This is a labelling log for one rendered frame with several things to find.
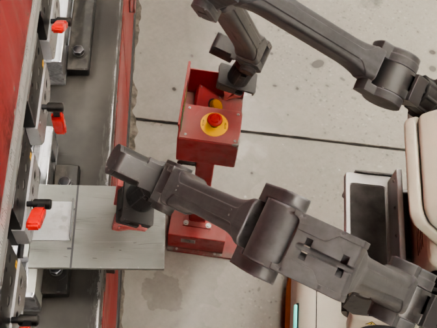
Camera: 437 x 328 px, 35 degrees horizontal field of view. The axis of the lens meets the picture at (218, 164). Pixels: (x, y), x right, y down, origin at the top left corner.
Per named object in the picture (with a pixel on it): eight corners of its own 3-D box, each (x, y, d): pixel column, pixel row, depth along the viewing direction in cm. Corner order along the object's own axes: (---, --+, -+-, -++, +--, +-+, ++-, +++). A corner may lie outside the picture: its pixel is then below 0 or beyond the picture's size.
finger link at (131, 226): (98, 236, 133) (119, 218, 126) (101, 203, 136) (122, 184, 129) (129, 243, 136) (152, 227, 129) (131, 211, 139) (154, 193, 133)
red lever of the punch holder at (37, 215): (41, 222, 108) (51, 197, 117) (15, 221, 108) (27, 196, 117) (42, 232, 109) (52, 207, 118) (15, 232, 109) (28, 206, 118)
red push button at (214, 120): (220, 133, 177) (222, 125, 174) (205, 131, 177) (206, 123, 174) (222, 120, 179) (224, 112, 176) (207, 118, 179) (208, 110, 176)
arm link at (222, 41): (255, 75, 159) (270, 41, 159) (211, 53, 157) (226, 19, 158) (246, 81, 171) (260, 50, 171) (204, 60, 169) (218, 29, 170)
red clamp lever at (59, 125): (68, 136, 135) (62, 109, 127) (47, 135, 135) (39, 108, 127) (69, 128, 136) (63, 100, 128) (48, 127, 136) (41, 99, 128)
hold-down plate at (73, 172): (69, 298, 143) (67, 293, 140) (42, 297, 142) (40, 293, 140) (80, 170, 157) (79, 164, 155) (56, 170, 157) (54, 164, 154)
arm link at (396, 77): (423, 110, 131) (434, 85, 131) (390, 86, 125) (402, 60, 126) (387, 105, 139) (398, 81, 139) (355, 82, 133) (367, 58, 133)
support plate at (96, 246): (164, 271, 135) (164, 269, 134) (28, 269, 133) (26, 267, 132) (166, 189, 144) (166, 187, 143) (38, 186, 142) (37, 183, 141)
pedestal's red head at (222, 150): (234, 168, 186) (241, 133, 170) (175, 159, 185) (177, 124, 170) (241, 107, 195) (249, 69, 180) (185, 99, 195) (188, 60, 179)
